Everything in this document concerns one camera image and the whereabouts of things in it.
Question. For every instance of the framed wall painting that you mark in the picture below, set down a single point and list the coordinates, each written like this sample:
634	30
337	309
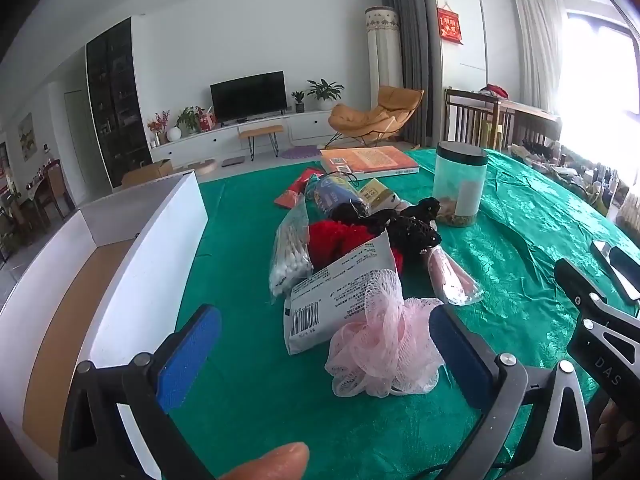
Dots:
27	137

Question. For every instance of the red yarn skein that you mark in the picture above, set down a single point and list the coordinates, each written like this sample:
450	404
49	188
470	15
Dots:
335	240

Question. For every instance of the white barcode packet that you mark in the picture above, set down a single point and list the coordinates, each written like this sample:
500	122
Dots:
340	285

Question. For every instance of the small green potted plant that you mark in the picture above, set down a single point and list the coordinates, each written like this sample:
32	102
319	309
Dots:
298	100

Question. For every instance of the small yellow green packet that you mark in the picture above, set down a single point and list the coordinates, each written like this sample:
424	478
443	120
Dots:
376	194

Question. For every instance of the teal pouch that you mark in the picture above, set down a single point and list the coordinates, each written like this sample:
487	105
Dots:
314	182

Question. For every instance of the wooden dining chair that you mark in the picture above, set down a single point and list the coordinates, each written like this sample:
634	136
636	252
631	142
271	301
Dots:
52	187

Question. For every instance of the orange book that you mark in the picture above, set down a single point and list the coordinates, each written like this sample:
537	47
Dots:
370	160

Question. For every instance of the black display cabinet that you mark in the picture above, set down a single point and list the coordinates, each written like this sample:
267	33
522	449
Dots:
117	105

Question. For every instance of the dark wooden chair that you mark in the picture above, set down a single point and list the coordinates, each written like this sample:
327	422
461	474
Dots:
470	102

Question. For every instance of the person's left hand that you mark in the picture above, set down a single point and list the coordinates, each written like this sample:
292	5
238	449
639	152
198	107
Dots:
272	462

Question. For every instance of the bushy green potted plant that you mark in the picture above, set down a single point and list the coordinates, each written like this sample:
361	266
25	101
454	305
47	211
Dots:
190	119

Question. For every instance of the black lace cloth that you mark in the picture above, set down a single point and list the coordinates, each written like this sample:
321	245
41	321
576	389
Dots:
415	232

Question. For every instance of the clear jar with black lid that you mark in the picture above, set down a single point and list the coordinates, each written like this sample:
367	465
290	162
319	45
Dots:
460	195

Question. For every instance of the white storage box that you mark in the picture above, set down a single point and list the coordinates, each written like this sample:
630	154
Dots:
150	280

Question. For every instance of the covered standing air conditioner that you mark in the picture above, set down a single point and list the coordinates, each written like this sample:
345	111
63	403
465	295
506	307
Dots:
382	60

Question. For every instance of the bag of cotton swabs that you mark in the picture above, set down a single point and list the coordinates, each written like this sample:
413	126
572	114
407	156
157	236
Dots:
290	260

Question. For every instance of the white curtain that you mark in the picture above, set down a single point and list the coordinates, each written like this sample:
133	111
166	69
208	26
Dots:
537	45

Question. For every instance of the grey floor scale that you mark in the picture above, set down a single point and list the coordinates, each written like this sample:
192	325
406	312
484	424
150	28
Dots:
232	161

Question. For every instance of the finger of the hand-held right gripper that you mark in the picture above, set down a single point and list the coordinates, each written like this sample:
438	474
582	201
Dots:
575	282

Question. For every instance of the red flower arrangement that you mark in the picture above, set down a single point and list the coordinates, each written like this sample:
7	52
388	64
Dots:
159	122

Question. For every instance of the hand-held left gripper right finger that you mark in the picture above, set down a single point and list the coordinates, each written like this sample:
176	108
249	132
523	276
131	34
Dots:
460	360

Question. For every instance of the cardboard box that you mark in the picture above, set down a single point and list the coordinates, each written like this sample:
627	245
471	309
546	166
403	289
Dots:
147	172

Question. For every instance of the red pouch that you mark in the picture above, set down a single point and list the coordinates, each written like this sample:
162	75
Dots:
292	195

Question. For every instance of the grey curtain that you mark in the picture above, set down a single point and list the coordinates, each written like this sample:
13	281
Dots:
415	50

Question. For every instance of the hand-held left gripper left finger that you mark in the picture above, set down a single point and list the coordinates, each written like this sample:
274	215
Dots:
190	355

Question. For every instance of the white door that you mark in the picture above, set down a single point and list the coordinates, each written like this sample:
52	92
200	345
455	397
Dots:
79	145

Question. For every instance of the orange lounge chair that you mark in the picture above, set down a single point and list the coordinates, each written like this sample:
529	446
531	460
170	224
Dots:
370	120

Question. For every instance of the red gift box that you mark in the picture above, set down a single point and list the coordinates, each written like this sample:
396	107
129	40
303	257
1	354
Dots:
206	121

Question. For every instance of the white TV cabinet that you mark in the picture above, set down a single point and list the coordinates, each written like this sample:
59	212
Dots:
310	127

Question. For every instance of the large green potted plant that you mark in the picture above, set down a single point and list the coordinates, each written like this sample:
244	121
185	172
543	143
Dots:
325	91

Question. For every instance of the red wall hanging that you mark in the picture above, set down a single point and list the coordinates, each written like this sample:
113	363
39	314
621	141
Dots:
449	24

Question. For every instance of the red cloth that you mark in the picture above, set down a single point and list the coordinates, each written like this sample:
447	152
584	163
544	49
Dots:
495	91

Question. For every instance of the pink item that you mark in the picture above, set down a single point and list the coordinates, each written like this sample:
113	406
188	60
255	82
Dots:
450	280

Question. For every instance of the person's right hand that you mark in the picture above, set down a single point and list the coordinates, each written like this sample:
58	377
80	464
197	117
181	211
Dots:
609	415

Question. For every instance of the pink bath loofah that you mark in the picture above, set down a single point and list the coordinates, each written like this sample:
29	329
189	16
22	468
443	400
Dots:
370	345

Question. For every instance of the clear bag with blue print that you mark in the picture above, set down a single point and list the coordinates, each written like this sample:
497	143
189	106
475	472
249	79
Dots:
332	195

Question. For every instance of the wooden stool with black legs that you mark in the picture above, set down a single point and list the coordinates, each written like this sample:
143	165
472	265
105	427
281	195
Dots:
260	130

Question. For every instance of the black television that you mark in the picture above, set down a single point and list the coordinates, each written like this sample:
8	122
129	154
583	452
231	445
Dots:
247	95

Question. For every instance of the purple floor mat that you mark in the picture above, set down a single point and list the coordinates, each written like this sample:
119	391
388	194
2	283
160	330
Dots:
297	152

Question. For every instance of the green tablecloth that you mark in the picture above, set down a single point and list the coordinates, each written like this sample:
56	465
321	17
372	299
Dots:
240	385

